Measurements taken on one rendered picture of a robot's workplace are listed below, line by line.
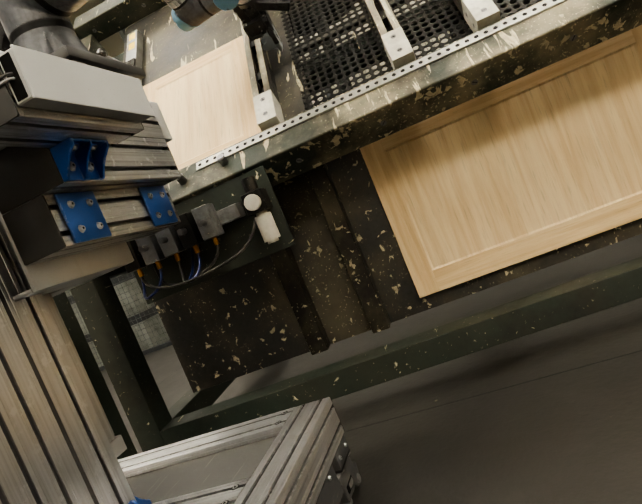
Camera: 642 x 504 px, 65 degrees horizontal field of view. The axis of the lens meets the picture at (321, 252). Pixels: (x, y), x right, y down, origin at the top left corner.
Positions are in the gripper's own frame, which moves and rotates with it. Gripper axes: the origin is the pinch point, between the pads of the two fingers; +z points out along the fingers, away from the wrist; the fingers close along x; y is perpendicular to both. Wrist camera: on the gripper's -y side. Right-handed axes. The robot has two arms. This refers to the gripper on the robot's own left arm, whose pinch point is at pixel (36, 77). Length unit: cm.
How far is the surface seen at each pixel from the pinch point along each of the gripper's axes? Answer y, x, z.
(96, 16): 78, 11, -8
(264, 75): 2, -64, 32
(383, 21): 7, -103, 35
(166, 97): 21.9, -22.6, 26.4
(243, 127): -7, -53, 40
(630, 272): -47, -138, 108
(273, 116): -16, -66, 39
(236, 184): -29, -50, 48
